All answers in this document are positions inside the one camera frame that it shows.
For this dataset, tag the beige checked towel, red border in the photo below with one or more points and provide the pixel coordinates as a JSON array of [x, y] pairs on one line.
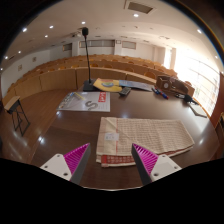
[[150, 134]]

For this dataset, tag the red marker pen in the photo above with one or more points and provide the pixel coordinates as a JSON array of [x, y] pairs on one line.
[[163, 95]]

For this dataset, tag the black remote control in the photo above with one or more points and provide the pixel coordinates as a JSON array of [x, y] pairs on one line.
[[125, 91]]

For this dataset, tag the blue booklet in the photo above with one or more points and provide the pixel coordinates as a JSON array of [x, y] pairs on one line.
[[137, 85]]

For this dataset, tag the wooden auditorium seat rows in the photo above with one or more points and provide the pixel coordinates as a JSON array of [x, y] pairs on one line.
[[56, 80]]

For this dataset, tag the ceiling air vent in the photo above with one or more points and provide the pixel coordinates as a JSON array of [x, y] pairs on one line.
[[140, 6]]

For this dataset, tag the grey magazine with red print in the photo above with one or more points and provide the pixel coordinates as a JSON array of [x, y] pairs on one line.
[[83, 104]]

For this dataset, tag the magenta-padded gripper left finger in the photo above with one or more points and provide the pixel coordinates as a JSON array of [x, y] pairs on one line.
[[77, 157]]

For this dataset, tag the yellow folder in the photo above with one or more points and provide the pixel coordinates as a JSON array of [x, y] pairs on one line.
[[112, 87]]

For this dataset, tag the blue marker pen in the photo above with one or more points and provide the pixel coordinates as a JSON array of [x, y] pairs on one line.
[[154, 90]]

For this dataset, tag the black gooseneck desk microphone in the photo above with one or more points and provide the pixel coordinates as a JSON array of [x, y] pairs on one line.
[[89, 86]]

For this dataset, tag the black desk device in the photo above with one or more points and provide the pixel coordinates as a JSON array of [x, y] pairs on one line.
[[186, 97]]

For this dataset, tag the large bright window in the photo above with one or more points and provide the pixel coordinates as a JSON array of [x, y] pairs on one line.
[[200, 80]]

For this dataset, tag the recessed ceiling lights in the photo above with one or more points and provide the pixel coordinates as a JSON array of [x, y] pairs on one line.
[[135, 15]]

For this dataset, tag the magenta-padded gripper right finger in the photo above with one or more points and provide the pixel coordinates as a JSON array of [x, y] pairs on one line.
[[146, 159]]

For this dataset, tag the small folding side table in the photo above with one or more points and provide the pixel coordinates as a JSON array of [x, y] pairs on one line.
[[13, 104]]

